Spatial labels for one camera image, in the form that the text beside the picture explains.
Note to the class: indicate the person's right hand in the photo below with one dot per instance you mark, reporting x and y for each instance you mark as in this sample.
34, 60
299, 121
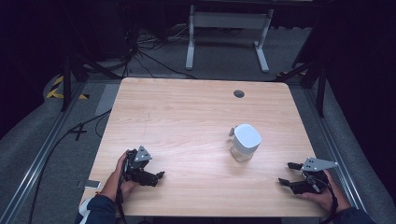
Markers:
330, 196

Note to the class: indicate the clear jar with white lid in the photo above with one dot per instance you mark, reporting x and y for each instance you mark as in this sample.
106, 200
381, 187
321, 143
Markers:
245, 142

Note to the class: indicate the white metal desk frame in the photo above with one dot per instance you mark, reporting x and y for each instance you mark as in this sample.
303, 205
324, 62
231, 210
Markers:
230, 20

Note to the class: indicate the black metal stand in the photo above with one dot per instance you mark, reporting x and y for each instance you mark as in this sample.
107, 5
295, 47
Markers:
320, 84
66, 81

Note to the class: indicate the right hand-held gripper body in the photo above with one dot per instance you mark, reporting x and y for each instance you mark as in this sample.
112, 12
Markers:
314, 174

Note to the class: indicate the grey metal floor rail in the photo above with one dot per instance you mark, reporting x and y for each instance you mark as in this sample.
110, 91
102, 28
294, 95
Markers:
34, 165
334, 149

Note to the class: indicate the person's left hand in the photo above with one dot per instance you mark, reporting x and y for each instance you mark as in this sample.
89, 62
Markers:
123, 186

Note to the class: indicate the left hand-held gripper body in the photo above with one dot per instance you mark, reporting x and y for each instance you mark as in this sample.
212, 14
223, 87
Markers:
137, 169

